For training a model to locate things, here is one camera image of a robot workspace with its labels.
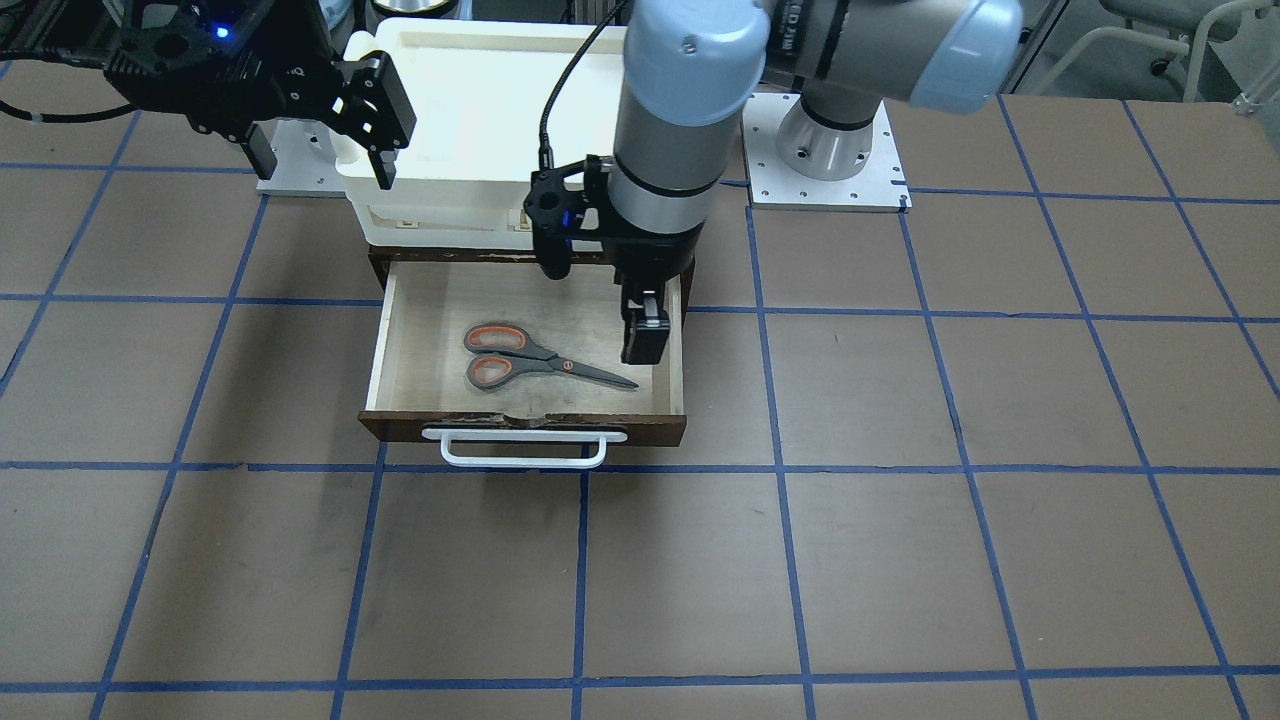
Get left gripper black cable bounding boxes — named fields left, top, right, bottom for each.
left=538, top=0, right=631, bottom=170

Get dark wooden drawer cabinet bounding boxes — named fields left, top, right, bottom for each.
left=367, top=245, right=632, bottom=300

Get white plastic tray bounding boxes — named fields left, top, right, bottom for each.
left=332, top=18, right=590, bottom=252

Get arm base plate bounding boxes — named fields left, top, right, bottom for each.
left=742, top=94, right=913, bottom=213
left=257, top=119, right=346, bottom=199

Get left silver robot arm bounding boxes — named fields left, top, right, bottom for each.
left=603, top=1, right=1023, bottom=365

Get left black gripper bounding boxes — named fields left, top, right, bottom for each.
left=605, top=225, right=704, bottom=365

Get grey orange scissors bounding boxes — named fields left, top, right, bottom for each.
left=463, top=323, right=639, bottom=389

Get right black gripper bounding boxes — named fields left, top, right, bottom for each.
left=104, top=1, right=417, bottom=190

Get light wooden pulled-out drawer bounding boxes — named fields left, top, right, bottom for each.
left=360, top=261, right=687, bottom=447

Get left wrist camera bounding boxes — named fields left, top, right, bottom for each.
left=524, top=155, right=608, bottom=281

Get white drawer handle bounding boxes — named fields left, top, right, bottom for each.
left=421, top=428, right=628, bottom=471

